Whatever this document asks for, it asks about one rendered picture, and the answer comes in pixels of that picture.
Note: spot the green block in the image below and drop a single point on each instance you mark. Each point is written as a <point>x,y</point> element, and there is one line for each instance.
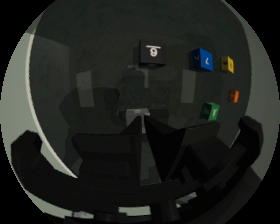
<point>210,111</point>

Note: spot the small orange block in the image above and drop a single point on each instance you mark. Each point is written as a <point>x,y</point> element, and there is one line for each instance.
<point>233,95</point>

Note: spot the yellow block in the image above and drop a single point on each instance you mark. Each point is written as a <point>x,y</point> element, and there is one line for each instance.
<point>227,64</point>

